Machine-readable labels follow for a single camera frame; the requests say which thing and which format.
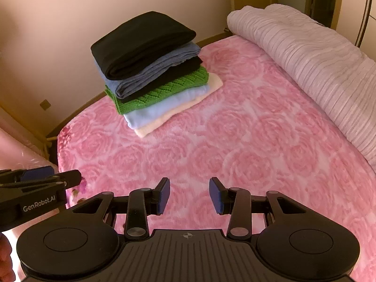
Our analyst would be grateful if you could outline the cream folded garment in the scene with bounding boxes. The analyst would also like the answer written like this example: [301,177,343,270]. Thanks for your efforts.
[134,73,223,138]

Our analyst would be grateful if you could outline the lilac ribbed quilt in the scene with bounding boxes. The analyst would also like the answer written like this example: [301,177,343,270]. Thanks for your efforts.
[227,4,376,174]

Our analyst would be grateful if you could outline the black garment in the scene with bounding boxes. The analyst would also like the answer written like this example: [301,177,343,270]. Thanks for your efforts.
[90,11,197,80]
[116,56,204,100]

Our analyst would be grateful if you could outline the light blue folded garment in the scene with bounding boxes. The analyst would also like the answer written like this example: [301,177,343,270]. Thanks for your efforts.
[123,85,211,129]

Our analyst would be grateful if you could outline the pink floral blanket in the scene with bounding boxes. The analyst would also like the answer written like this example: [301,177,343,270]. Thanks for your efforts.
[56,34,376,282]

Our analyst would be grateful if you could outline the shiny pink cloth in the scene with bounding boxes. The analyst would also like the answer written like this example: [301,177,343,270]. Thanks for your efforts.
[0,106,59,172]

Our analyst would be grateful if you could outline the blue-grey folded garment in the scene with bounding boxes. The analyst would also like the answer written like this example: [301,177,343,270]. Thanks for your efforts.
[93,42,201,98]

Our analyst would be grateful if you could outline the green knit sweater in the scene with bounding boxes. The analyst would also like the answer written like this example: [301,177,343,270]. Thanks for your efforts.
[105,66,210,115]

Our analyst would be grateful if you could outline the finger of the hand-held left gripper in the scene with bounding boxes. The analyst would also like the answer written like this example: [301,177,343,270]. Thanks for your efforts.
[0,166,55,184]
[0,169,82,197]

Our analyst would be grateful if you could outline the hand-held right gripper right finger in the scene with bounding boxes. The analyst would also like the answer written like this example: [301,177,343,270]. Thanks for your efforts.
[209,177,306,240]

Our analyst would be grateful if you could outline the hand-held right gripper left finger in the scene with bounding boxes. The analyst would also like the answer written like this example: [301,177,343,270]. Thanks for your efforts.
[72,177,171,240]

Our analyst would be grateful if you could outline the person's left hand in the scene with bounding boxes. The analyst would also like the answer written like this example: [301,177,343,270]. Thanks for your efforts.
[0,233,16,282]

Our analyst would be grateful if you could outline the black folded garment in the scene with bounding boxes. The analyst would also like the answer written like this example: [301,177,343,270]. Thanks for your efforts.
[116,56,204,100]

